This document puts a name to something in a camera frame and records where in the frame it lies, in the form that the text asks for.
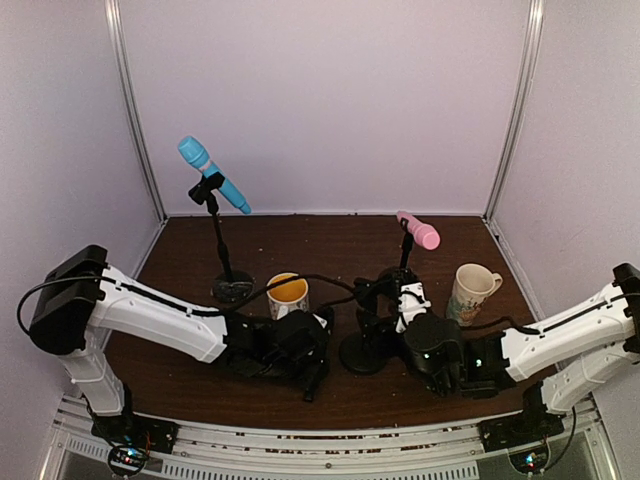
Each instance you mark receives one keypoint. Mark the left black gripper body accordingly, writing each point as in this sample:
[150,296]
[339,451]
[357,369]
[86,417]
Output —
[316,368]

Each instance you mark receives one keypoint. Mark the left aluminium frame post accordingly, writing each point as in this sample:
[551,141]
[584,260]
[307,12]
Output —
[117,37]

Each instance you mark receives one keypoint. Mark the front aluminium rail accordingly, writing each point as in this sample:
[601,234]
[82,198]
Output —
[440,451]

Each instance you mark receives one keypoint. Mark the pink toy microphone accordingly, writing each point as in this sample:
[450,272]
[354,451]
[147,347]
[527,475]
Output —
[423,234]

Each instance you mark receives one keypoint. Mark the blue toy microphone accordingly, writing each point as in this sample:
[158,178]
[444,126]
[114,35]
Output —
[196,155]

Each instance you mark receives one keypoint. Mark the right aluminium frame post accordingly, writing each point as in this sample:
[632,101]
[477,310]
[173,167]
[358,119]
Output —
[529,59]

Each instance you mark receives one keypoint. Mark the black wireless microphone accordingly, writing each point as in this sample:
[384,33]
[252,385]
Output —
[311,383]

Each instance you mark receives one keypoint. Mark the tall black phone stand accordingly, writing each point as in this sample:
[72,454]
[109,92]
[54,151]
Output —
[366,357]

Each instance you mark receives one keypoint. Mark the white mug orange inside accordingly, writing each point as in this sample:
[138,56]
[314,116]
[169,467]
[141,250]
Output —
[287,297]

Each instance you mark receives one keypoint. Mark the short stand with taped base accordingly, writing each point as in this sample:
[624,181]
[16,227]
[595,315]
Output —
[231,285]

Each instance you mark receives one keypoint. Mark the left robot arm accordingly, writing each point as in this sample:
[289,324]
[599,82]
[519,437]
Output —
[85,293]

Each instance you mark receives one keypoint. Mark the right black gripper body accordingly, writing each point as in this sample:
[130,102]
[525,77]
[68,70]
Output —
[382,298]

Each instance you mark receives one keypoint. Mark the floral ceramic mug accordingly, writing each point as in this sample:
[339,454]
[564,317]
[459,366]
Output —
[473,284]

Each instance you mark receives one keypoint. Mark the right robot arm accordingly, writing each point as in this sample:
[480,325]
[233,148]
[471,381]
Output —
[601,335]

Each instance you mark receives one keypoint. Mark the aluminium frame post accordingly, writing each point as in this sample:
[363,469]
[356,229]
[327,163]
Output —
[529,59]
[117,37]

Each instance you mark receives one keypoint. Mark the short stand with clip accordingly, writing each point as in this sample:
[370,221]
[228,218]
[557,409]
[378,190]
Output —
[405,250]

